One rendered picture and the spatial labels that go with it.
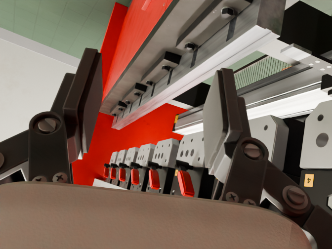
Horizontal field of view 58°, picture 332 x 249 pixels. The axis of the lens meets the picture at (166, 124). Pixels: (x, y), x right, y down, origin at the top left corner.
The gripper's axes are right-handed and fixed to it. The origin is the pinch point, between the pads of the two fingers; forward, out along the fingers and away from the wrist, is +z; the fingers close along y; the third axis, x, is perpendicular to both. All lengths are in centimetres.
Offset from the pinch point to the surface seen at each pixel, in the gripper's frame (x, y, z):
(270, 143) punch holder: -20.5, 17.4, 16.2
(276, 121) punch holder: -19.0, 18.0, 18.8
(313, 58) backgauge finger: -21, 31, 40
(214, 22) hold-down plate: -26, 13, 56
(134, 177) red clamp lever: -72, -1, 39
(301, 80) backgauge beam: -38, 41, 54
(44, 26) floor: -172, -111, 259
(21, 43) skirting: -209, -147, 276
